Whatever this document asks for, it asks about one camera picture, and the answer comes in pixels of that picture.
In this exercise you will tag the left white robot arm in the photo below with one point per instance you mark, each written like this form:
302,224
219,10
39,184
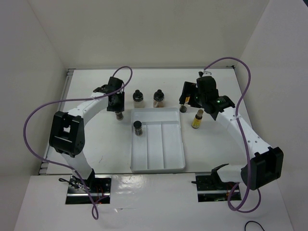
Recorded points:
67,135

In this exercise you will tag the black cap spice jar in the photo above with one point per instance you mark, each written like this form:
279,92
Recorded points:
138,128

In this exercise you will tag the dark spice jar black lid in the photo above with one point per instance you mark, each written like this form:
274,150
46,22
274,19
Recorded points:
119,116

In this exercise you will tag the white compartment organizer tray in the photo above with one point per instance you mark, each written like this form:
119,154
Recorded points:
160,148

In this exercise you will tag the round stopper bottle white powder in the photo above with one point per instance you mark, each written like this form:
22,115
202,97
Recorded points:
138,99

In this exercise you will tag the round stopper bottle brown spice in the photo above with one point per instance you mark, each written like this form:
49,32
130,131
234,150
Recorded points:
158,99

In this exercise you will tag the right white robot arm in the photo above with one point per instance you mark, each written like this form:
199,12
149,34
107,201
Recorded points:
264,163

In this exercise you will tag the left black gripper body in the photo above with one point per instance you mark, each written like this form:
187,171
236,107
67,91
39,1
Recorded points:
121,92

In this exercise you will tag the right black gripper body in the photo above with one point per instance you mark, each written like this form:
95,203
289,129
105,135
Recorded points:
201,99

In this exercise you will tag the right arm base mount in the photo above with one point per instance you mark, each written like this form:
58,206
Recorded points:
208,191

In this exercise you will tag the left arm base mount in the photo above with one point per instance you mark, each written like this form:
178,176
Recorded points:
100,191

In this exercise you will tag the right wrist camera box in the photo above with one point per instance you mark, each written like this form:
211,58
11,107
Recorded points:
204,73

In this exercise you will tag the tall gold band grinder bottle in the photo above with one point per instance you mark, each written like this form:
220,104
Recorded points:
183,107

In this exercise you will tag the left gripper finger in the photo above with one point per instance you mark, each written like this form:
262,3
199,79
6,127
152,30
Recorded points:
112,103
121,102

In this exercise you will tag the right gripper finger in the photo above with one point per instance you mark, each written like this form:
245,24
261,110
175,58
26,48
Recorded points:
191,100
188,88

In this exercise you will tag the yellow label cork top bottle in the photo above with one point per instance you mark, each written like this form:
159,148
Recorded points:
197,119

